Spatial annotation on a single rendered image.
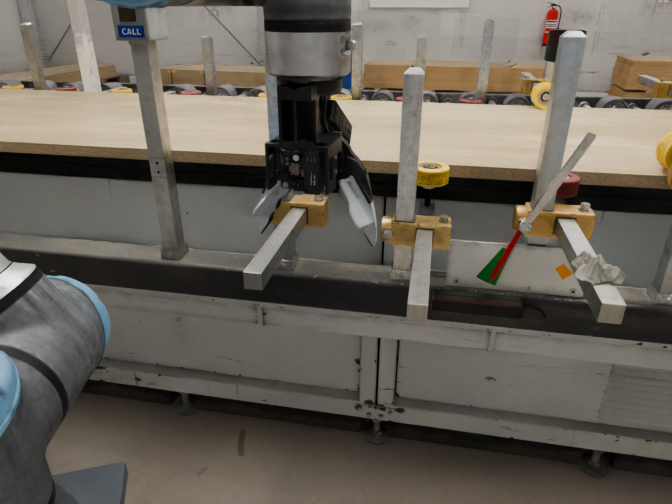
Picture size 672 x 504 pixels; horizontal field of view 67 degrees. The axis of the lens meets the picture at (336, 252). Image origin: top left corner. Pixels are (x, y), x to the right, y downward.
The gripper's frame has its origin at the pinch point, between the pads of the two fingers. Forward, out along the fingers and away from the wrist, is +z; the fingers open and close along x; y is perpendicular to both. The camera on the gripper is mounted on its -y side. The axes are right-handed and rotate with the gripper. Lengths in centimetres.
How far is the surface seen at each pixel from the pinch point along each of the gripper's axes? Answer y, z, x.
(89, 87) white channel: -122, 2, -133
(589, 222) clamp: -37, 8, 40
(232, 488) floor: -31, 94, -36
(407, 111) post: -35.4, -10.1, 5.9
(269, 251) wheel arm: -12.9, 9.4, -12.3
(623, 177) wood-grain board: -55, 4, 48
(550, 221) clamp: -37, 8, 33
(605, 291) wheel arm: -10.1, 7.7, 37.4
